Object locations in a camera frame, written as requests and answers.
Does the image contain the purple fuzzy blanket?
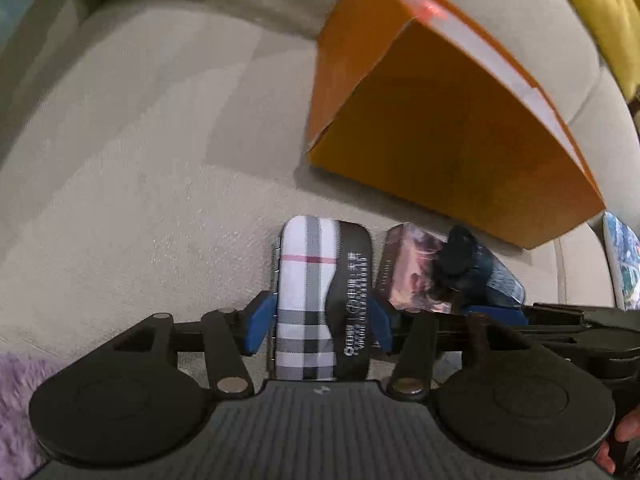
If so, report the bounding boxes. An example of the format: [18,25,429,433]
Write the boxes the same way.
[0,351,67,480]

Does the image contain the blue printed cushion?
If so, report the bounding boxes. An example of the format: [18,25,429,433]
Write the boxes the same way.
[602,211,640,310]

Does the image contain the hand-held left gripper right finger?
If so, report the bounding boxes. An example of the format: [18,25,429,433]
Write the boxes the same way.
[368,297,530,401]

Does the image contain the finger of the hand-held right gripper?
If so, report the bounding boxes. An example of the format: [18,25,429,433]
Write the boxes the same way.
[457,303,587,332]
[433,225,484,297]

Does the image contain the sunset print box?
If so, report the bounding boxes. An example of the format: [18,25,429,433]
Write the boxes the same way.
[376,223,457,314]

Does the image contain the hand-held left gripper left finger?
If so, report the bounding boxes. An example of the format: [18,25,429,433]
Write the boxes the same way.
[112,293,277,402]

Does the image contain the person's right hand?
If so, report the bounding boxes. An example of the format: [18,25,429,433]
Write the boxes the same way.
[596,406,640,477]

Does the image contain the orange cardboard box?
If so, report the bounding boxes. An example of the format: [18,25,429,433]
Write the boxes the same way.
[305,0,607,251]

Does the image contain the yellow pillow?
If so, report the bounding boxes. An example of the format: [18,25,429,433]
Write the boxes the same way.
[546,0,640,105]

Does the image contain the plaid hinged case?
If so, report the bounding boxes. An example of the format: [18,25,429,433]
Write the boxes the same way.
[269,215,373,382]

